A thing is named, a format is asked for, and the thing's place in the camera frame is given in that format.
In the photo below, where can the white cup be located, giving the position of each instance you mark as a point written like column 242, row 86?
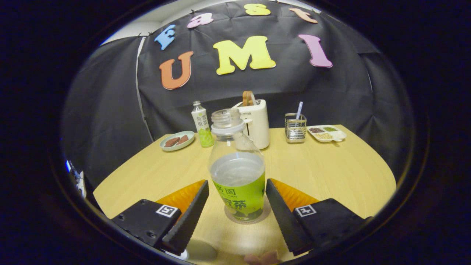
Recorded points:
column 200, row 252

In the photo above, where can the white toaster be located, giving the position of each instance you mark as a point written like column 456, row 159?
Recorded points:
column 257, row 125

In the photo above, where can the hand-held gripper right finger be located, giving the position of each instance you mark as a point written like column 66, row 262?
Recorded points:
column 285, row 221

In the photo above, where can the round brown coaster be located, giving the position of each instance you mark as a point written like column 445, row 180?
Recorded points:
column 268, row 212

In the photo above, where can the brown food piece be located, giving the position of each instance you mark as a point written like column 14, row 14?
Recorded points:
column 183, row 139
column 172, row 142

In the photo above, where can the green label juice bottle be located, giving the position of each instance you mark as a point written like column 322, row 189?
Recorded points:
column 239, row 184

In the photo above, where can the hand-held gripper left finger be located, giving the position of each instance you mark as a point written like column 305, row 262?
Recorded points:
column 186, row 221

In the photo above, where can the pale green plate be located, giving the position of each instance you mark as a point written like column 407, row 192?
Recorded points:
column 178, row 148

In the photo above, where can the black backdrop cloth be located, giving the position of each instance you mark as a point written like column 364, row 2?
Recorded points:
column 257, row 84

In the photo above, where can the wooden table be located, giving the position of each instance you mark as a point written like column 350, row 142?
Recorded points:
column 331, row 173

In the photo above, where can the brown bread slice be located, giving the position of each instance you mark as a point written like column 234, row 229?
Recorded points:
column 248, row 98

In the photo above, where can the white divided snack tray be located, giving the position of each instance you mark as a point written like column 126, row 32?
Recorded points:
column 336, row 135

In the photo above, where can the pale striped straw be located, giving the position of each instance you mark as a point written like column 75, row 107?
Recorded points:
column 299, row 110

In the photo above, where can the tall slim green tea bottle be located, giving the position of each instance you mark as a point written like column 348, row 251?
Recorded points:
column 202, row 125

